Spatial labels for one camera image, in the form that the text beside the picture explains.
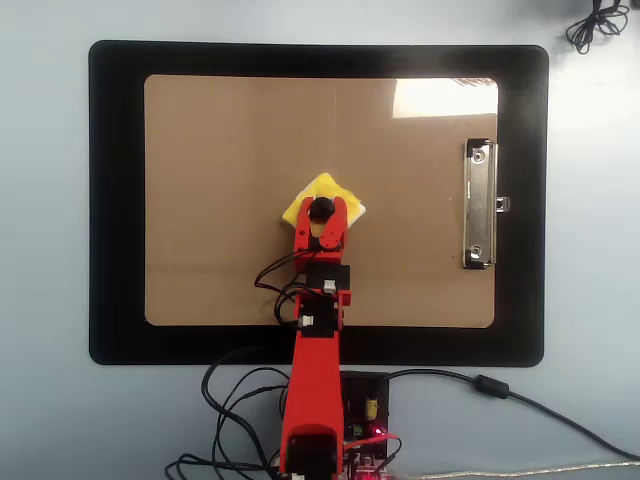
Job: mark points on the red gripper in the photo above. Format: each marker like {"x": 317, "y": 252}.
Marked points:
{"x": 320, "y": 256}

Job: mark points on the black cone knob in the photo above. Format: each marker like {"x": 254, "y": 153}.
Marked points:
{"x": 322, "y": 207}

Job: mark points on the yellow and white sponge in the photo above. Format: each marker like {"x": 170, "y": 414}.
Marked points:
{"x": 327, "y": 185}

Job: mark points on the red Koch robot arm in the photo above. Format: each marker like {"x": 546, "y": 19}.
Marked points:
{"x": 315, "y": 380}

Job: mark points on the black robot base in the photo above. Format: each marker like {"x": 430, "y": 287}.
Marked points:
{"x": 360, "y": 382}

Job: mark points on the brown clipboard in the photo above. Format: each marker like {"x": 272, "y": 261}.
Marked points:
{"x": 225, "y": 175}

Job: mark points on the metal clipboard clip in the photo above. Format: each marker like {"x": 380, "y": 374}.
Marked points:
{"x": 479, "y": 205}

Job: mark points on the black rectangular mat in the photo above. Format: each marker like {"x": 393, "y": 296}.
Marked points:
{"x": 115, "y": 200}

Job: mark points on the controller circuit board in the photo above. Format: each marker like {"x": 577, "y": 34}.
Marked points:
{"x": 367, "y": 462}

